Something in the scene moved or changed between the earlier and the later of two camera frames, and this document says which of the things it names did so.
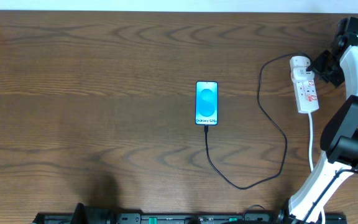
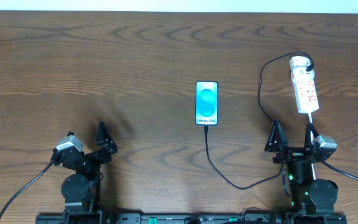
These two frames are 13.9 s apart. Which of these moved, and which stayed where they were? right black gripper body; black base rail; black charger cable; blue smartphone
Moved: right black gripper body
Stayed: black base rail; blue smartphone; black charger cable
